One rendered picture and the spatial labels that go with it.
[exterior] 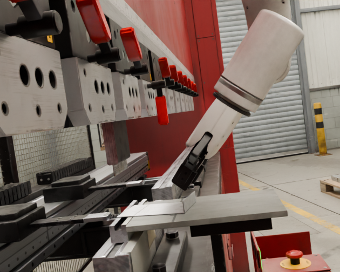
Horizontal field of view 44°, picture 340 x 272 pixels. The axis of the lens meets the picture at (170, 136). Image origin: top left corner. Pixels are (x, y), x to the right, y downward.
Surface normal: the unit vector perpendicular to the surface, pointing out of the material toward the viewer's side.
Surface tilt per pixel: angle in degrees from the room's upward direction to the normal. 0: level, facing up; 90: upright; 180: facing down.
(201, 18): 90
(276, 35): 98
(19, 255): 90
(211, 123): 88
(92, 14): 139
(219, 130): 92
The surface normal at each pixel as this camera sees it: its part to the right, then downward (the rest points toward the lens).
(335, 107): 0.13, 0.04
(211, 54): -0.12, 0.07
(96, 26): 0.02, 0.79
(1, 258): 0.98, -0.13
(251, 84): 0.03, 0.29
